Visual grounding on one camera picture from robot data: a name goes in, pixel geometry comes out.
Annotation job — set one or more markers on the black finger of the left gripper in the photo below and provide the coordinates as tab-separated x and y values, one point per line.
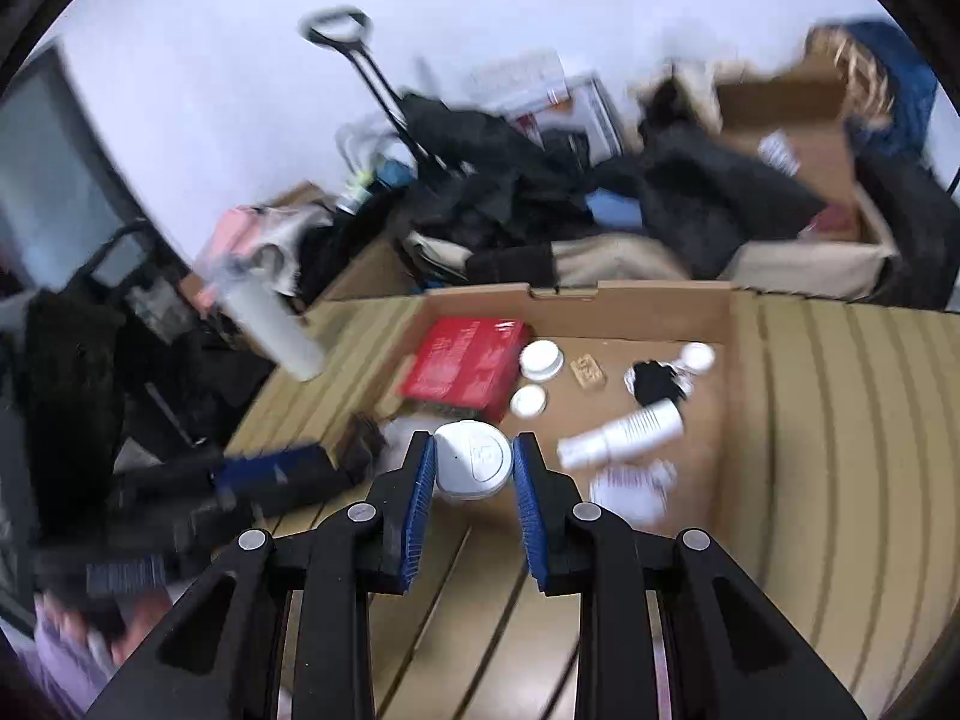
355	457

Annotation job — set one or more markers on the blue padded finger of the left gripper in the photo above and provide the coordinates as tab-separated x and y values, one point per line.
293	466

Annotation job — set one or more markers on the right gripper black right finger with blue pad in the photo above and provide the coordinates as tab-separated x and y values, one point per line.
576	548

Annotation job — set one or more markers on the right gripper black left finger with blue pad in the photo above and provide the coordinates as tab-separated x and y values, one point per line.
371	548

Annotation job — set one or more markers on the black sock bundle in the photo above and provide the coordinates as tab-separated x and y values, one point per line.
654	382

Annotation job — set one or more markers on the white jar lid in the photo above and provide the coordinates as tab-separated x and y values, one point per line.
473	460

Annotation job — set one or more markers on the Hello Kitty sticker bottom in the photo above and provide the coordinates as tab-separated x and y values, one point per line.
638	494

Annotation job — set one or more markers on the red printed box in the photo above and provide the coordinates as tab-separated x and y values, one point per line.
468	364

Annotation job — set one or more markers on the small white bottle cap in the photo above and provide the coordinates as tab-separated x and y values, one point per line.
529	401

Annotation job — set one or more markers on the stack of paper cups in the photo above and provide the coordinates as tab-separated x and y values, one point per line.
623	439

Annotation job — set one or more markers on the brown cardboard tray box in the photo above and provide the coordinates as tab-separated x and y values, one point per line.
626	346

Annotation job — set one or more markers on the white thermos bottle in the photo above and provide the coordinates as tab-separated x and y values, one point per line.
260	313

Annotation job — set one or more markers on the small tan soap box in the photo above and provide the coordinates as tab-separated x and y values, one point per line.
588	373

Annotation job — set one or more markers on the white round jar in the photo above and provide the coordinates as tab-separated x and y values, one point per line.
541	360

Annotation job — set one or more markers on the beige pink clothes heap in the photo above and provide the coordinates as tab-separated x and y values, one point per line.
267	238

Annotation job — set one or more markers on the small white jar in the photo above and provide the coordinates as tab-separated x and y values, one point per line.
697	358

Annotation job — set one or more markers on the black clothing pile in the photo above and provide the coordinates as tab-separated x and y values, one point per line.
703	201

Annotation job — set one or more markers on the blue folded cloth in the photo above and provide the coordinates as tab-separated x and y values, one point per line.
612	211

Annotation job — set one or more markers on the printed appliance box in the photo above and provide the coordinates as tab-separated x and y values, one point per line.
535	95

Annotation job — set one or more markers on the beige fabric bag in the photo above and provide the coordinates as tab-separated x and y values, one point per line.
821	269

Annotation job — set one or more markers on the open brown cardboard box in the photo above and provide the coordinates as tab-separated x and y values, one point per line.
794	123

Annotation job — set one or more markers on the woven rattan basket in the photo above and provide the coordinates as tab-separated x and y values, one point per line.
868	90

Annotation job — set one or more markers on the blue fabric bag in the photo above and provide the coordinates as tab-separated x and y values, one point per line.
914	85

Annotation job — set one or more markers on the black trolley handle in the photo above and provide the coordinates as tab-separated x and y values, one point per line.
346	31

